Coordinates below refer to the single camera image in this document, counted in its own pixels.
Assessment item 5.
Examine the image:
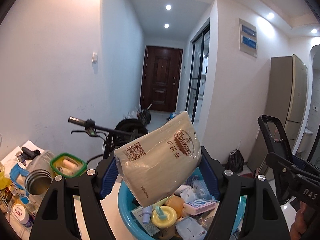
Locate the white napkin pack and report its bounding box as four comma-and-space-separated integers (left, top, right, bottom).
114, 111, 201, 207

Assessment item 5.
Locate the blue tissue pack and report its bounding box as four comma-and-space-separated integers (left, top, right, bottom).
187, 175, 214, 200

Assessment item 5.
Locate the right hand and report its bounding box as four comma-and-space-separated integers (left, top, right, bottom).
290, 202, 308, 240

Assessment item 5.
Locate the white medicine bottle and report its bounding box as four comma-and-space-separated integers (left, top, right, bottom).
11, 203, 34, 228

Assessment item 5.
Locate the beige refrigerator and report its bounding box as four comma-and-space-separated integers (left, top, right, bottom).
247, 54, 308, 180

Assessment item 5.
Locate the black trash bag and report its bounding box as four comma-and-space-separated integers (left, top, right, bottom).
225, 150, 245, 173

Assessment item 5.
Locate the white marble tumbler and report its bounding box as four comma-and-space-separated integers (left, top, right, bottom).
24, 151, 55, 196

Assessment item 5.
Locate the yellow green lidded container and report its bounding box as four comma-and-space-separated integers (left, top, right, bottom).
50, 153, 87, 178

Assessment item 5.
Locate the blue white milk carton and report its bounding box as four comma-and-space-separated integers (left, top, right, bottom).
10, 163, 29, 190

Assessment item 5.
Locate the pink soap box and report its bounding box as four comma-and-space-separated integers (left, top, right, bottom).
183, 199, 218, 216

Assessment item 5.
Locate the blue plastic basin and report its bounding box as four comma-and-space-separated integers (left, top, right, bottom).
118, 181, 246, 239

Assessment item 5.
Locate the yellow baby cup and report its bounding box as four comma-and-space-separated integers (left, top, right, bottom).
151, 206, 177, 229

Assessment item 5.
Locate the blue plastic bag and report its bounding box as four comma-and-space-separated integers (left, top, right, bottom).
169, 111, 181, 120

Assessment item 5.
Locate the glass sliding door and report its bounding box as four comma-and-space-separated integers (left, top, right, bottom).
185, 24, 210, 124

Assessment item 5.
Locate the electrical panel box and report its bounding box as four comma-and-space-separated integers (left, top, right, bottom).
239, 19, 258, 58

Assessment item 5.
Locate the dark wooden door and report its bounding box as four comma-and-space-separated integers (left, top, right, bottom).
140, 46, 183, 112

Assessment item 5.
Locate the white light switch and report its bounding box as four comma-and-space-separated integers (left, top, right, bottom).
92, 52, 98, 64

